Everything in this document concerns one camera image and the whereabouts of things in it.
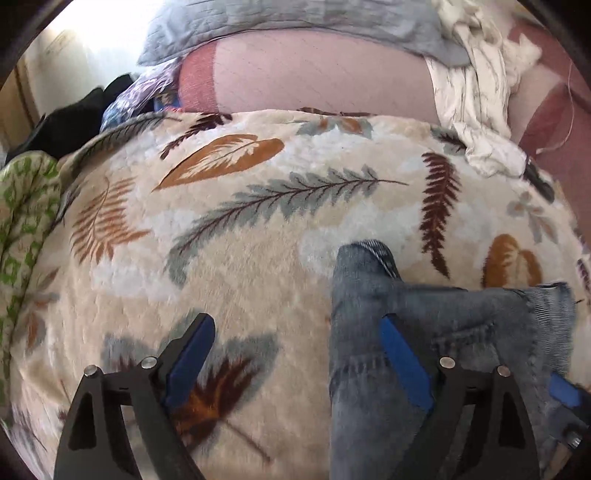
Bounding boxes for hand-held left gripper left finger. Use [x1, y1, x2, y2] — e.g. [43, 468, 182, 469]
[53, 313, 217, 480]

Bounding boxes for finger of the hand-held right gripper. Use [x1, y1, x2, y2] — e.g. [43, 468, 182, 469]
[549, 371, 591, 450]

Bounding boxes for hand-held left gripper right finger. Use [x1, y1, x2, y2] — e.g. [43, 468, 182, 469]
[379, 314, 541, 480]

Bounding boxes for blue denim pants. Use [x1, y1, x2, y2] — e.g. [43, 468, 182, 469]
[329, 240, 578, 480]

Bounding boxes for cream leaf print blanket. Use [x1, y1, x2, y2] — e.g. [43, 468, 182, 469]
[0, 108, 591, 480]

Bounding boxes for reddish brown bedspread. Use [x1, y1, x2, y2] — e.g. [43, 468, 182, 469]
[522, 9, 591, 227]

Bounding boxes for green patterned cloth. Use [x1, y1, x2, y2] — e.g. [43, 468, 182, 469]
[0, 154, 63, 402]

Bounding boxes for black cloth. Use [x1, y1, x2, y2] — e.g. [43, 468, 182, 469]
[4, 74, 137, 164]

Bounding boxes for cream crumpled cloth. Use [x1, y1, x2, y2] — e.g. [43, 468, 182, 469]
[425, 0, 543, 178]

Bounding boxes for purple floral cloth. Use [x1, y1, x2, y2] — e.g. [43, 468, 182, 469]
[99, 60, 185, 132]

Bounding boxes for thin pink ribbon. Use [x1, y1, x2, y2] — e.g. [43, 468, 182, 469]
[536, 60, 578, 155]

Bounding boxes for pale pink pillow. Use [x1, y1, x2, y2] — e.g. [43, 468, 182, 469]
[178, 31, 439, 125]

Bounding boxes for wooden cabinet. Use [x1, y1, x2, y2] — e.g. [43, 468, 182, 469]
[0, 60, 42, 155]

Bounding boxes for grey quilted blanket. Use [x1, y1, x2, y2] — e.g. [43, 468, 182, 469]
[136, 0, 469, 68]

